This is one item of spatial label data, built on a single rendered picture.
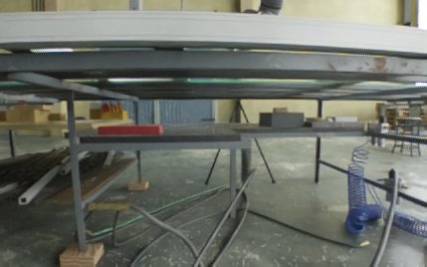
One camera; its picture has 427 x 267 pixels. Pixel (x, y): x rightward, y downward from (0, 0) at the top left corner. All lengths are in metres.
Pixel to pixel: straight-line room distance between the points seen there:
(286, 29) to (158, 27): 0.32
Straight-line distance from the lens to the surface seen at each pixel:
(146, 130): 1.02
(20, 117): 1.93
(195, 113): 7.04
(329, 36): 0.67
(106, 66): 0.63
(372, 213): 1.68
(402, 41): 0.82
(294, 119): 1.50
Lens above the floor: 0.69
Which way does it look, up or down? 6 degrees down
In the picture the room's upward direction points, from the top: straight up
